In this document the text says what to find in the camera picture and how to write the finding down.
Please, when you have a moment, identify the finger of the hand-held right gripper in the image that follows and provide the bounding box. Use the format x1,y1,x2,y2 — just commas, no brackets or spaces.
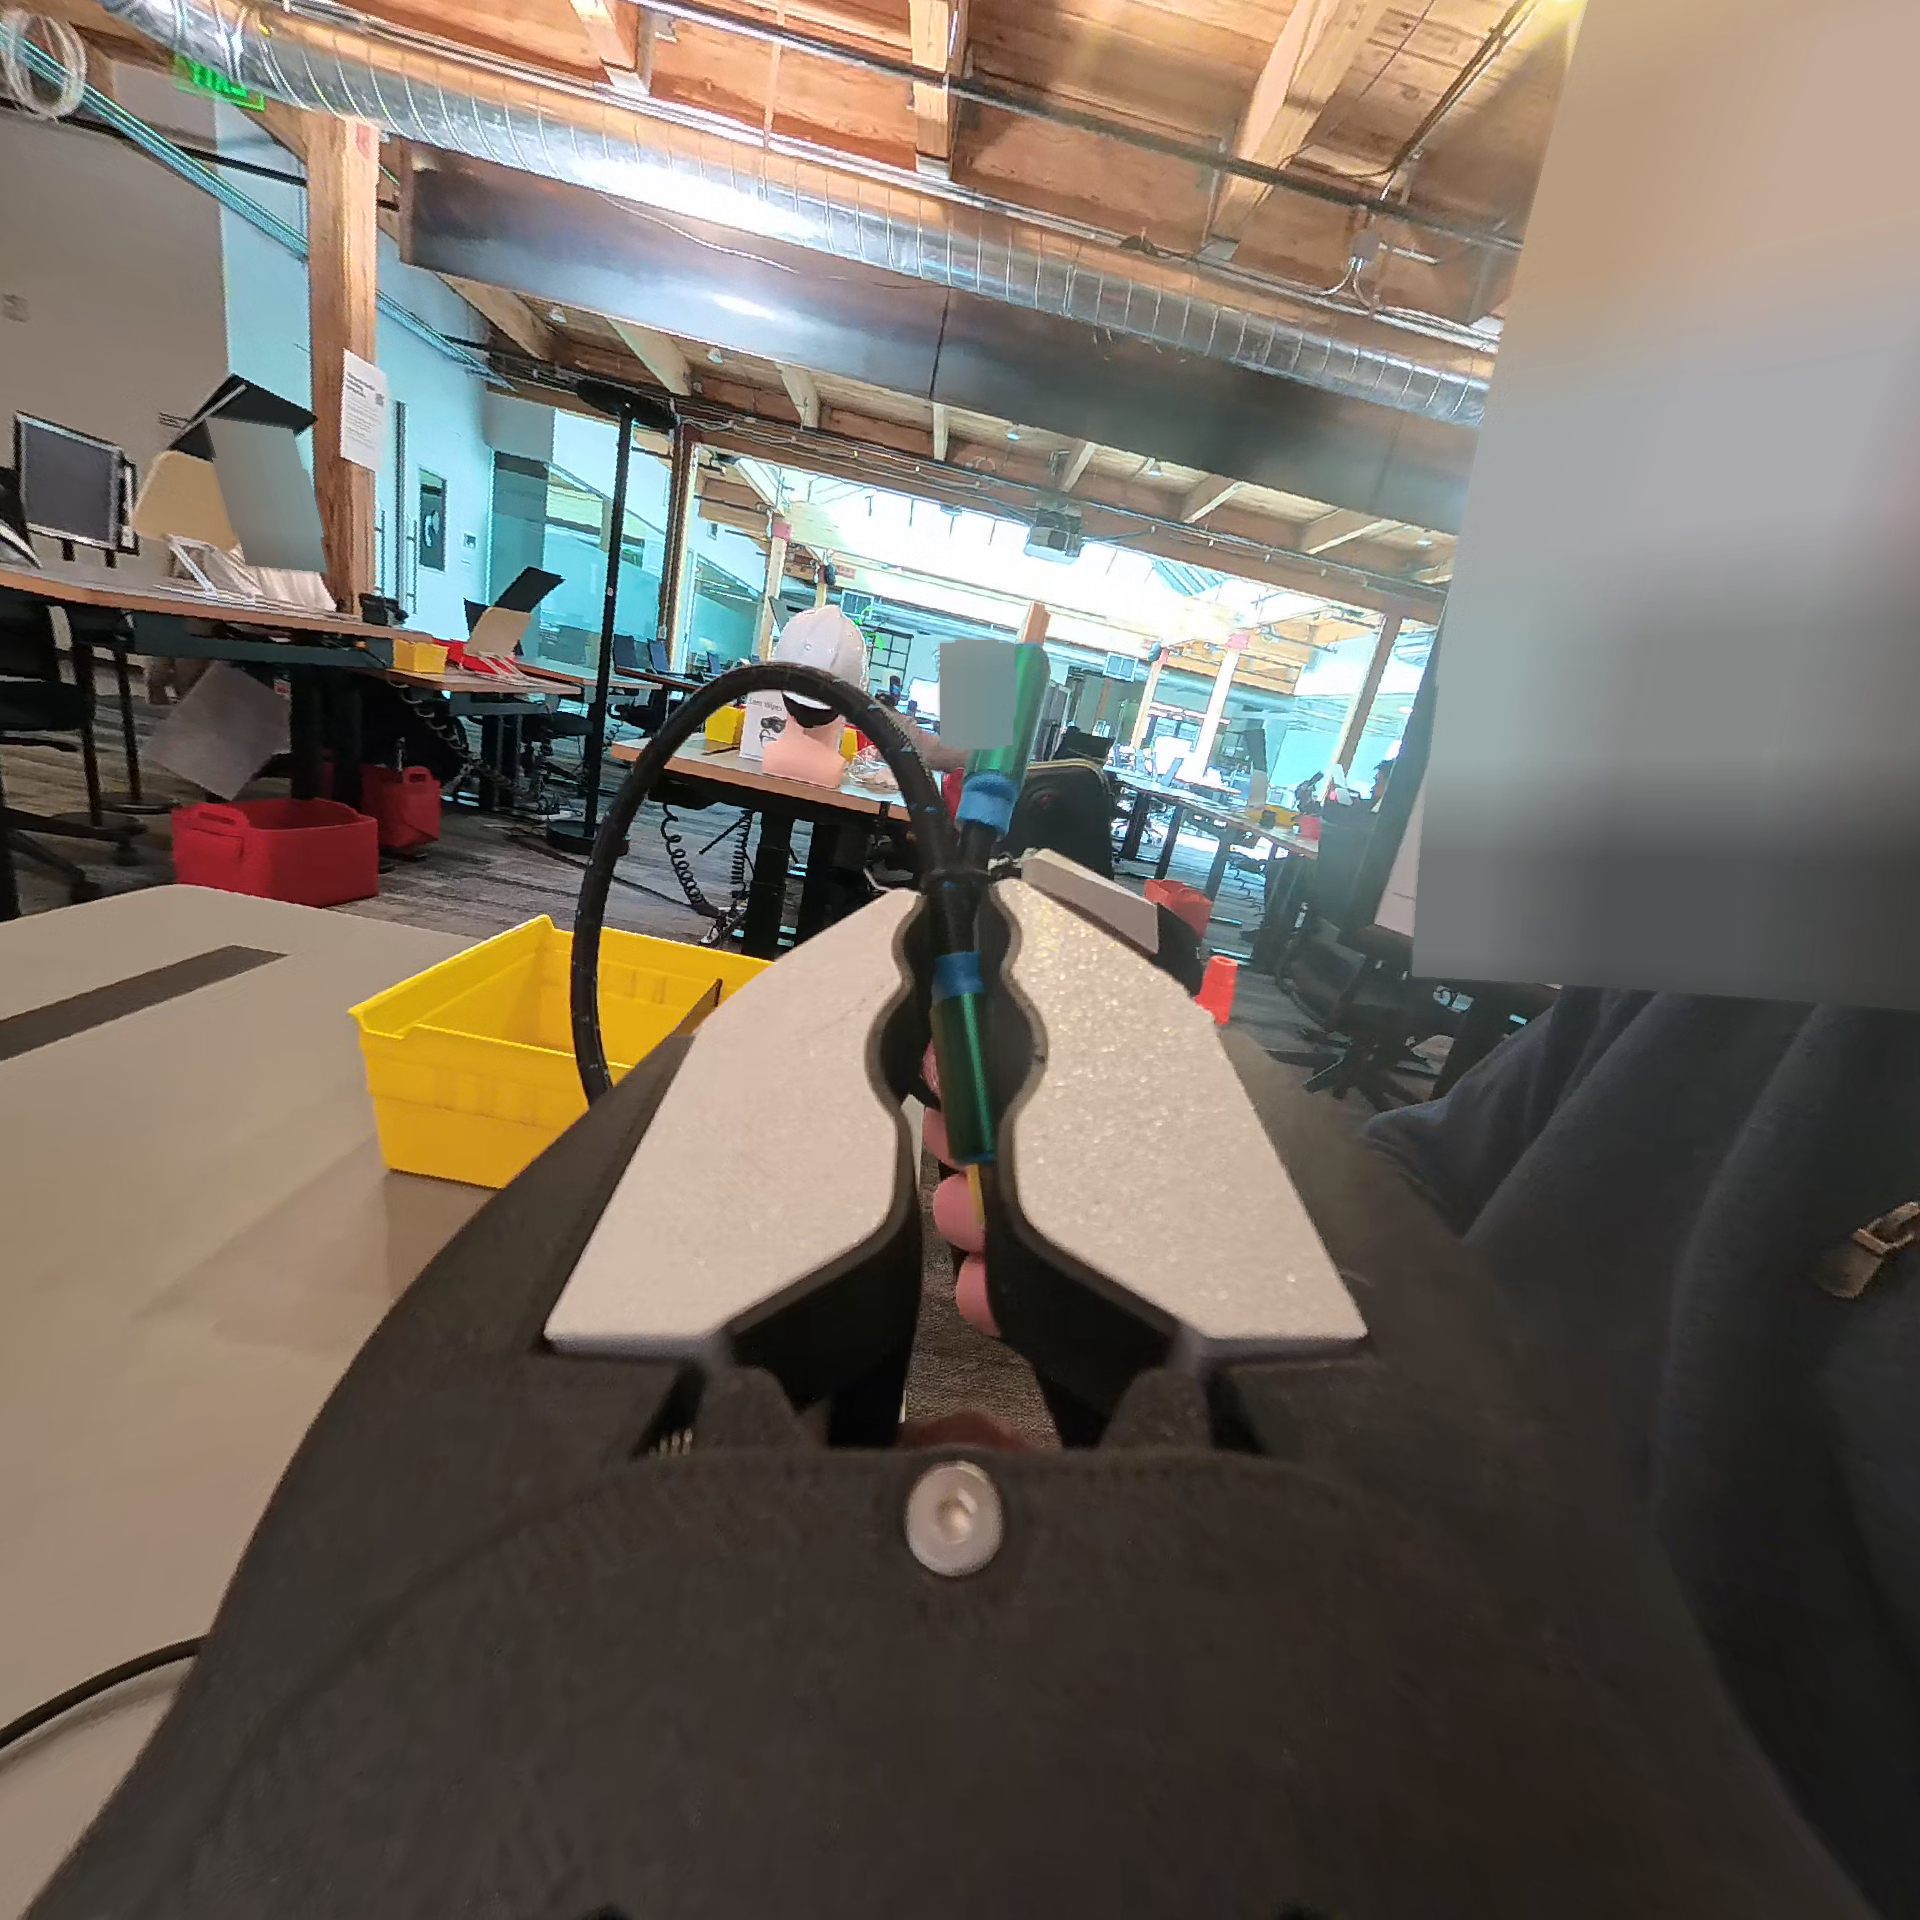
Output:
1023,848,1173,967

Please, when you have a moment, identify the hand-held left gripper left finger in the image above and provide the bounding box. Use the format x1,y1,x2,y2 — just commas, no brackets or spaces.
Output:
544,888,929,1411

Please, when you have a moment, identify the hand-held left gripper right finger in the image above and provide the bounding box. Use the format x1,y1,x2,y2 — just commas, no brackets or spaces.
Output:
986,880,1374,1411

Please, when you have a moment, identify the black braided hdmi cable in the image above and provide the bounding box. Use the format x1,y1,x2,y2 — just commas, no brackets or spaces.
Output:
570,595,1063,1188

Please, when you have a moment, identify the yellow plastic bin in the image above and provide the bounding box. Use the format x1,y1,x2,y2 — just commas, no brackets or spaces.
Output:
351,918,775,1192

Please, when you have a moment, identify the person's right hand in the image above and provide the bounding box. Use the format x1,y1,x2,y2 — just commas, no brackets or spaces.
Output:
916,1087,1011,1342

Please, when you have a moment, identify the black mesh office chair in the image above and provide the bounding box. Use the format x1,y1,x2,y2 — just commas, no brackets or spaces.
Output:
1255,788,1537,1106

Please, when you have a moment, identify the mannequin head white helmet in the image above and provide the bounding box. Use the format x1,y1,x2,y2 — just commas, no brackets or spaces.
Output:
765,603,875,789

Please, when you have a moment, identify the wooden top office desk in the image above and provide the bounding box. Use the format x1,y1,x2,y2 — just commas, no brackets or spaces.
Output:
612,738,920,957

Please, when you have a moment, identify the black stand pole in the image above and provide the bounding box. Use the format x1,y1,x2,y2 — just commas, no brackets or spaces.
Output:
567,381,682,860

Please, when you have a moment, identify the red bag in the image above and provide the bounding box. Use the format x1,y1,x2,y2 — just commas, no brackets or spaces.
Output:
363,764,451,860

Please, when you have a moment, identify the person's black top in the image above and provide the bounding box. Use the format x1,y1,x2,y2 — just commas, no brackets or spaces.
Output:
1365,988,1920,1920

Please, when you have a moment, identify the long wooden work desk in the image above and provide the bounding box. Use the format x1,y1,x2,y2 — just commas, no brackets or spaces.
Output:
0,563,588,903

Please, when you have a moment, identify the black computer monitor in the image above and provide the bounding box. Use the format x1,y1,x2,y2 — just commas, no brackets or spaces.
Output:
15,413,132,563

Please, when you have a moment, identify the thin black usb-c cable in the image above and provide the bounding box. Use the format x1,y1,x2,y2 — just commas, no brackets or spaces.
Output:
0,1633,214,1761

